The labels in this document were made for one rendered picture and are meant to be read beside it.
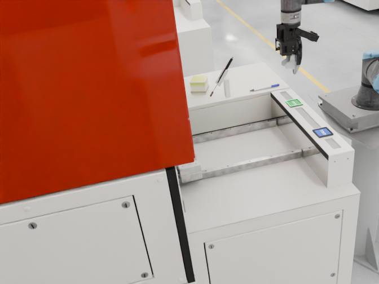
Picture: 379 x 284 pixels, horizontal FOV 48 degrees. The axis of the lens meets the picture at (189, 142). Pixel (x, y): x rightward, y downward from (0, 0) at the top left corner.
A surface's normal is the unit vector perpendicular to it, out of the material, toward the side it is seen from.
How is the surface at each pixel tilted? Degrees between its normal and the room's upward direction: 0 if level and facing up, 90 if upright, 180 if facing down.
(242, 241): 90
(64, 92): 90
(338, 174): 90
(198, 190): 0
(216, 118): 90
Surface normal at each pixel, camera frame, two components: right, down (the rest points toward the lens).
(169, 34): 0.19, 0.49
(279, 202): -0.13, -0.84
